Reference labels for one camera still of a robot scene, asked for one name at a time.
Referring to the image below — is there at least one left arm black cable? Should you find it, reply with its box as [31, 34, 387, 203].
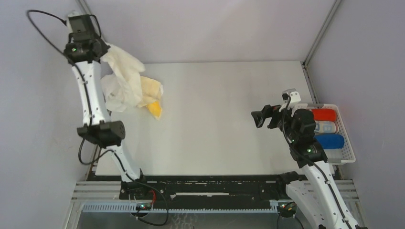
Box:
[26, 9, 105, 166]

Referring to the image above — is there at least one yellow towel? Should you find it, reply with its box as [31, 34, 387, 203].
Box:
[137, 76, 163, 120]

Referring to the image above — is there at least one blue towel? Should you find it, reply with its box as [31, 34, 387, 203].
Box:
[315, 134, 345, 149]

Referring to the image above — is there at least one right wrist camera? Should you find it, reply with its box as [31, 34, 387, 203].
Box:
[279, 88, 301, 112]

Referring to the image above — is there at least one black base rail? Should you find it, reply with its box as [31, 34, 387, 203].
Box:
[119, 175, 289, 210]

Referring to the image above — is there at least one white plastic basket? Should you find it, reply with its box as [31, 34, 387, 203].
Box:
[293, 103, 356, 165]

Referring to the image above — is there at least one red rolled towel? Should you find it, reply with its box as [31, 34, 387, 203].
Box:
[311, 108, 337, 122]

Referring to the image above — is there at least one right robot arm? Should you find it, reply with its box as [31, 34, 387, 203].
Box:
[251, 104, 362, 229]

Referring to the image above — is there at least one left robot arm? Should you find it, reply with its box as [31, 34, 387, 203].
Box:
[63, 34, 149, 199]

